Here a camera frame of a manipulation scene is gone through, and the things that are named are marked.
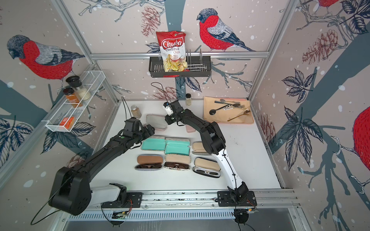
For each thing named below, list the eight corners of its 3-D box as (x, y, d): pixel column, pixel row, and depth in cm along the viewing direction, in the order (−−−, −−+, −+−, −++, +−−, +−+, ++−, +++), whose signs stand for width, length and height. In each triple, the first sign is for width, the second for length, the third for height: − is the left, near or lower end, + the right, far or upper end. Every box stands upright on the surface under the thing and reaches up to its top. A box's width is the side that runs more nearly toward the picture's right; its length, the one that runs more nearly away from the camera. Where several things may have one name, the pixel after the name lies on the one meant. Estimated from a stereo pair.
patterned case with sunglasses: (164, 170, 83) (163, 169, 81) (165, 155, 89) (165, 153, 87) (191, 170, 83) (191, 169, 81) (190, 155, 89) (190, 153, 87)
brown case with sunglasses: (135, 170, 84) (134, 168, 82) (139, 156, 90) (137, 154, 87) (161, 170, 84) (160, 168, 82) (163, 156, 90) (162, 154, 87)
